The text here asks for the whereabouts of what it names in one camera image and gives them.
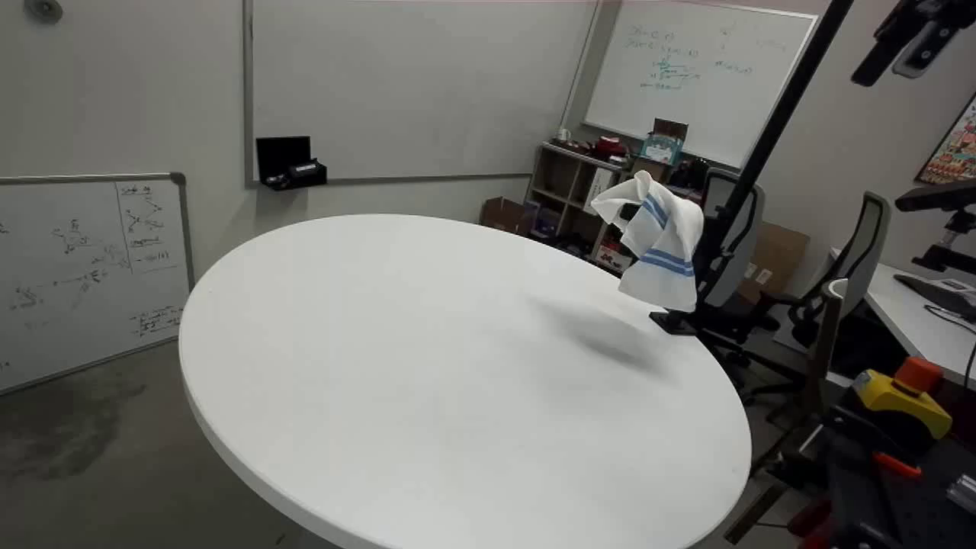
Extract white cloth with blue stripes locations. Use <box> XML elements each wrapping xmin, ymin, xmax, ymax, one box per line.
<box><xmin>588</xmin><ymin>168</ymin><xmax>707</xmax><ymax>314</ymax></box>

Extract wooden shelf with items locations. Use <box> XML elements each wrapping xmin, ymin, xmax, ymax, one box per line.
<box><xmin>529</xmin><ymin>138</ymin><xmax>715</xmax><ymax>278</ymax></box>

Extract black marker tray box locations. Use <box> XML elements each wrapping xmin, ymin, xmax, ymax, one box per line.
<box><xmin>252</xmin><ymin>132</ymin><xmax>331</xmax><ymax>195</ymax></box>

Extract black mesh office chair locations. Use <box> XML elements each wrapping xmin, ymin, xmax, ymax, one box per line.
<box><xmin>698</xmin><ymin>168</ymin><xmax>784</xmax><ymax>355</ymax></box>

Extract cardboard box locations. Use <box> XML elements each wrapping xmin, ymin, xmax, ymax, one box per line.
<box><xmin>737</xmin><ymin>221</ymin><xmax>815</xmax><ymax>310</ymax></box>

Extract whiteboard with green writing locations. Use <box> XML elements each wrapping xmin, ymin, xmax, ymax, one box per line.
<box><xmin>582</xmin><ymin>0</ymin><xmax>823</xmax><ymax>172</ymax></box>

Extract black clamp-on pole stand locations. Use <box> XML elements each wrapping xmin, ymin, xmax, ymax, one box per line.
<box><xmin>649</xmin><ymin>0</ymin><xmax>855</xmax><ymax>342</ymax></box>

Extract grey office chair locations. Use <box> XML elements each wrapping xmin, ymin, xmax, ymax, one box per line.
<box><xmin>787</xmin><ymin>188</ymin><xmax>898</xmax><ymax>355</ymax></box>

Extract whiteboard with black scribbles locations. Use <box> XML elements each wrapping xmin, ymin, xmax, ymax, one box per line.
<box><xmin>0</xmin><ymin>172</ymin><xmax>195</xmax><ymax>395</ymax></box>

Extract white desk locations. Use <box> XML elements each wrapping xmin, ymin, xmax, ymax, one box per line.
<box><xmin>863</xmin><ymin>260</ymin><xmax>976</xmax><ymax>385</ymax></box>

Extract yellow emergency stop box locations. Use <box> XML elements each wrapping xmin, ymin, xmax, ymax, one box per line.
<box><xmin>850</xmin><ymin>355</ymin><xmax>954</xmax><ymax>442</ymax></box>

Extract orange black spring clamp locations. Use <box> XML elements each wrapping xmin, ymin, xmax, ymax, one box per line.
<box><xmin>870</xmin><ymin>448</ymin><xmax>927</xmax><ymax>489</ymax></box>

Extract colourful wall poster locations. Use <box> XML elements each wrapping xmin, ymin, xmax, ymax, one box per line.
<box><xmin>913</xmin><ymin>90</ymin><xmax>976</xmax><ymax>188</ymax></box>

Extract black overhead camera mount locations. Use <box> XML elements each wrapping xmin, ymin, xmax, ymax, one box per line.
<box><xmin>847</xmin><ymin>0</ymin><xmax>976</xmax><ymax>88</ymax></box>

